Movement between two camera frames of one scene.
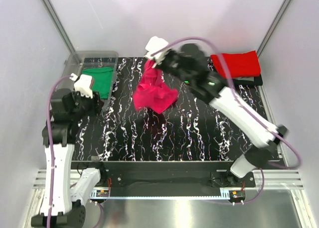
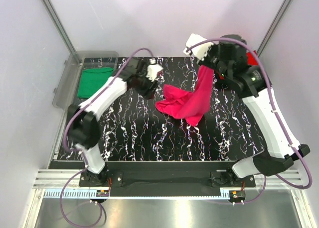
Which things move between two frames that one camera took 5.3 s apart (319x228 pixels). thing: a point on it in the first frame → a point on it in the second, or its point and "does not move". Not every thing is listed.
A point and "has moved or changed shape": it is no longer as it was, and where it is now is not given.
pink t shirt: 151,92 has moved or changed shape
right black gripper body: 170,62 → 211,59
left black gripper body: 90,106 → 143,84
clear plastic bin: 79,60 does not move
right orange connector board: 238,194 does not move
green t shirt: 102,77 does not move
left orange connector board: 102,193 does not move
